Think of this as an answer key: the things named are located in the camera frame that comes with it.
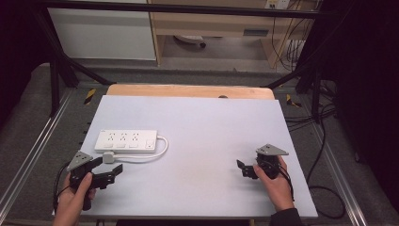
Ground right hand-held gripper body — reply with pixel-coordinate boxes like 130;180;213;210
255;143;290;181

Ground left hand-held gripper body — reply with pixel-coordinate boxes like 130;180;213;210
66;151;116;212

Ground white plug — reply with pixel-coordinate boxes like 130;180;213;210
102;151;116;165

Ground white power strip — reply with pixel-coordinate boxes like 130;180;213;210
93;129;159;154

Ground person's right hand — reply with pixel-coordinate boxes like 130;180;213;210
252;155;295;214

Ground person's left hand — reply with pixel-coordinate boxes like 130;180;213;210
51;171;98;226

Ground white table board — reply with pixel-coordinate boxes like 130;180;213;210
51;94;319;219

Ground wooden table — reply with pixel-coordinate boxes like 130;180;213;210
105;83;277;101

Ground white cabinet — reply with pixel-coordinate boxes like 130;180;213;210
47;0;157;61

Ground chair wheel base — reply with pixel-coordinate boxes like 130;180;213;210
173;34;208;50

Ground wooden desk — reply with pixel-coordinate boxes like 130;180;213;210
147;0;318;69

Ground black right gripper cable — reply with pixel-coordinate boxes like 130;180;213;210
277;163;296;202

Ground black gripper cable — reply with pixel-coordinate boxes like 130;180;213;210
52;161;72;215
277;163;296;202

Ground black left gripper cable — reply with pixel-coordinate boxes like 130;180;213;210
52;161;72;215

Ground aluminium rail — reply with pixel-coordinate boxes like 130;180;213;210
0;89;75;215
309;121;369;226

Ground bundle of black floor cables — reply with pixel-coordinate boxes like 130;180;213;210
283;105;337;134

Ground white power cable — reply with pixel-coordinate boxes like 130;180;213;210
113;135;169;160

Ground black floor cable loop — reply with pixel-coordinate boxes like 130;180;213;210
305;103;348;220

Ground hanging black cables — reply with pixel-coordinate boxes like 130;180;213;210
270;0;318;73

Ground white wall socket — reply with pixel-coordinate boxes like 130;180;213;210
263;0;291;10

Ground black metal frame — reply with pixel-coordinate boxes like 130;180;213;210
31;0;334;124

